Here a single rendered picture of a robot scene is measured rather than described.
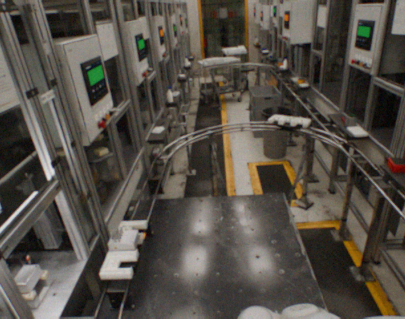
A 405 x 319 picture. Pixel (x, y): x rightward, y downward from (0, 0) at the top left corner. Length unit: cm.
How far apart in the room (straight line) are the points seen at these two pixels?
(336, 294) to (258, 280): 100
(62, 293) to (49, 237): 30
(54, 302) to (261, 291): 90
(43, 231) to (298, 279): 123
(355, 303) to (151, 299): 146
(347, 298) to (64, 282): 184
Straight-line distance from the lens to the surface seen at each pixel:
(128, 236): 152
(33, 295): 138
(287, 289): 156
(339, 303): 243
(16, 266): 141
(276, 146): 398
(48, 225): 154
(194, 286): 157
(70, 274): 148
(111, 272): 145
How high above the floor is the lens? 188
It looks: 27 degrees down
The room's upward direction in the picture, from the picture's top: 5 degrees counter-clockwise
